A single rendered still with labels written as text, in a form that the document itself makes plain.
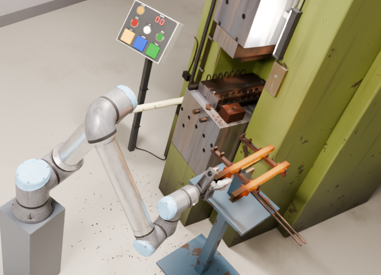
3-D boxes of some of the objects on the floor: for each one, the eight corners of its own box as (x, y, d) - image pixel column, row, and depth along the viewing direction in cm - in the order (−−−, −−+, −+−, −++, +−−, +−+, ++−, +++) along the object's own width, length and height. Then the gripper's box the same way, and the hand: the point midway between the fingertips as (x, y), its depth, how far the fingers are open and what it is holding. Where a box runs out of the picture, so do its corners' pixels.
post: (129, 152, 346) (154, 29, 277) (127, 148, 348) (151, 26, 280) (134, 151, 348) (159, 29, 279) (131, 147, 350) (156, 26, 282)
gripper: (179, 190, 200) (211, 173, 213) (200, 212, 193) (232, 193, 206) (183, 178, 194) (216, 161, 207) (204, 199, 188) (237, 180, 201)
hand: (224, 173), depth 204 cm, fingers open, 7 cm apart
